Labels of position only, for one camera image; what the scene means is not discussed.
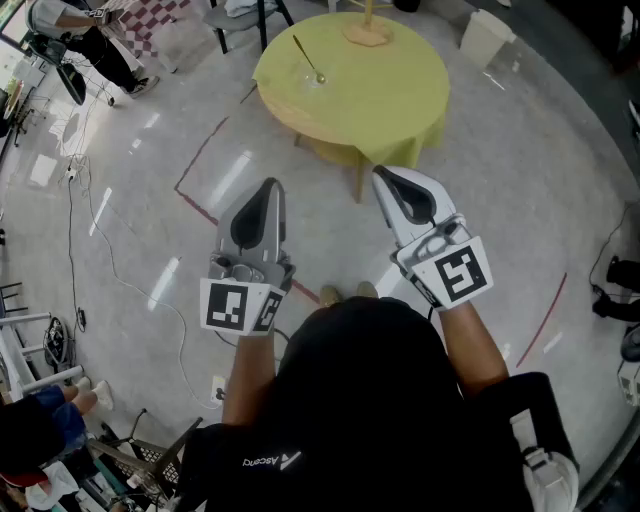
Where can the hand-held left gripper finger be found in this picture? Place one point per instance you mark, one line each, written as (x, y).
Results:
(260, 235)
(281, 220)

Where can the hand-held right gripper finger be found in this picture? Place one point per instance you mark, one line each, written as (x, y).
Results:
(435, 190)
(386, 202)

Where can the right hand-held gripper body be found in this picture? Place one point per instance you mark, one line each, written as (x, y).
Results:
(452, 272)

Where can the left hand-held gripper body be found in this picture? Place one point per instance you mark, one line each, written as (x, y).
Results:
(227, 307)

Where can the small gold spoon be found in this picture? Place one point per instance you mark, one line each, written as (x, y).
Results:
(306, 57)

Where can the person's left forearm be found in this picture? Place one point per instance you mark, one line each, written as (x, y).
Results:
(250, 375)

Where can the white shoulder pouch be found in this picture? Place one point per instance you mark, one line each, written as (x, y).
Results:
(550, 475)

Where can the person's right forearm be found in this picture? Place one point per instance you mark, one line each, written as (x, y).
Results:
(472, 350)

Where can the white power strip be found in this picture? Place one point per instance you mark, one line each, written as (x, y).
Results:
(218, 389)

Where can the person's tan shoe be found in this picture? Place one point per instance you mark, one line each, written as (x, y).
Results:
(331, 295)
(367, 290)

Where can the yellow-green tablecloth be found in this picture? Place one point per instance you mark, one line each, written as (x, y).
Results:
(370, 95)

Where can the round wooden table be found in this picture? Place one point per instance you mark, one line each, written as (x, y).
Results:
(285, 107)

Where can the person's black shirt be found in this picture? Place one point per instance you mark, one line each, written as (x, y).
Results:
(360, 400)

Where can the white waste bin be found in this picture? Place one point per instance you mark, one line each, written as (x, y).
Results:
(482, 37)

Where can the yellow wooden stand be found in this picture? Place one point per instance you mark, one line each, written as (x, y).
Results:
(367, 32)

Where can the black folding stand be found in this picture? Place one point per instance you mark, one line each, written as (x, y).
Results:
(150, 460)

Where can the white metal rack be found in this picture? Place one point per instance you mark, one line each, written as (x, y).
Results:
(25, 350)

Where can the white box device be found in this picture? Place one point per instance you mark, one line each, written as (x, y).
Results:
(631, 382)

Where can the grey chair with black legs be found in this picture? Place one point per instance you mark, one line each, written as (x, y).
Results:
(235, 15)

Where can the red checkered cloth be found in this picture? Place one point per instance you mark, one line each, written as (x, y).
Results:
(150, 30)

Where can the black office chair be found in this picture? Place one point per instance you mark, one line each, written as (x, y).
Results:
(70, 80)

